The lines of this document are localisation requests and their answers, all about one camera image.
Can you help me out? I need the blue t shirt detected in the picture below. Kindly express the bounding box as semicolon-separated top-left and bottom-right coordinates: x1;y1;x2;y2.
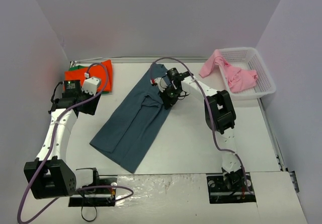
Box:
90;64;170;173

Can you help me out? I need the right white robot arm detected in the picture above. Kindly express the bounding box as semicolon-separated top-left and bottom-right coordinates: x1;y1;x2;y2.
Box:
150;68;243;190

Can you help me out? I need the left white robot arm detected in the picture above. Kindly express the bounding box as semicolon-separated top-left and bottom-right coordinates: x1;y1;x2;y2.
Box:
24;77;101;199

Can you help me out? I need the orange folded t shirt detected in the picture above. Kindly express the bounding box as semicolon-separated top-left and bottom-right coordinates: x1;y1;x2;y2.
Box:
64;60;113;94

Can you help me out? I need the green folded t shirt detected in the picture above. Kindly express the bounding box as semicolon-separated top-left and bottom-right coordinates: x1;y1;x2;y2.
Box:
69;65;86;71

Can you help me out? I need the pink t shirt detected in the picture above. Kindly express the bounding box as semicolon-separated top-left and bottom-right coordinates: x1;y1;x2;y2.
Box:
199;49;258;93

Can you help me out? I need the white plastic basket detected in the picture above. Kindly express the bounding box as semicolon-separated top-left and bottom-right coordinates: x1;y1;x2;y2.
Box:
219;47;276;100

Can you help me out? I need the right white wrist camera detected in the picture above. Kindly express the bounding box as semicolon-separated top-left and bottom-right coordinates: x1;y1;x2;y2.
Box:
150;77;171;93

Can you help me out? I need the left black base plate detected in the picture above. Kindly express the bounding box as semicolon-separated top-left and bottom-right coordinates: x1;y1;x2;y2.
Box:
68;176;117;207

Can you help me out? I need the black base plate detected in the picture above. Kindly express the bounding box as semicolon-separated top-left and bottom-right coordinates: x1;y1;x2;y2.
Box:
68;176;117;207
206;175;257;204

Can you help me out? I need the thin black cable loop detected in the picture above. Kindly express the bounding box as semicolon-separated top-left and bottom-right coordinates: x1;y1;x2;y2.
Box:
80;205;99;221

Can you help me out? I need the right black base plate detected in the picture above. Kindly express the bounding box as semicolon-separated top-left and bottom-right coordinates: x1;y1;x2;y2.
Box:
206;175;257;204

